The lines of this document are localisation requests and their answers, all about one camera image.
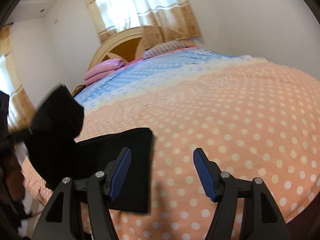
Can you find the beige floral curtain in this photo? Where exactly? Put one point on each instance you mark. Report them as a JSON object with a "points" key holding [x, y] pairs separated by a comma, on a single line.
{"points": [[160, 20]]}

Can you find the folded pink blanket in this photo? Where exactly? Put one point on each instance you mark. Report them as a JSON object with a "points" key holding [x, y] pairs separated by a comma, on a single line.
{"points": [[102, 70]]}

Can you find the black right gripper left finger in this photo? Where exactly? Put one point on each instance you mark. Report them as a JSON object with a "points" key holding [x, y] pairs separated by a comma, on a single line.
{"points": [[61, 217]]}

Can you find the cream wooden headboard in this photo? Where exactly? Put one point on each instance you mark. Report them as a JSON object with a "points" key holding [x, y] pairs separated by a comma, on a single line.
{"points": [[127, 44]]}

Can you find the patterned pink blue bedspread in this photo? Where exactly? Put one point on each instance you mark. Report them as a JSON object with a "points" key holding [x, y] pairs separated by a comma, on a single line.
{"points": [[254, 118]]}

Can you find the black pants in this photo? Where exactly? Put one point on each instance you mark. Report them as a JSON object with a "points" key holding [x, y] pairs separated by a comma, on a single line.
{"points": [[55, 155]]}

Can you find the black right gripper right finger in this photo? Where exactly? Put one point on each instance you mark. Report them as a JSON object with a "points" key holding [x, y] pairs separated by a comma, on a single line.
{"points": [[261, 217]]}

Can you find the striped pillow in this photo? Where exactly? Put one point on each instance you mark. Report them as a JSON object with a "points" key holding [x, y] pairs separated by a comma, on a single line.
{"points": [[164, 48]]}

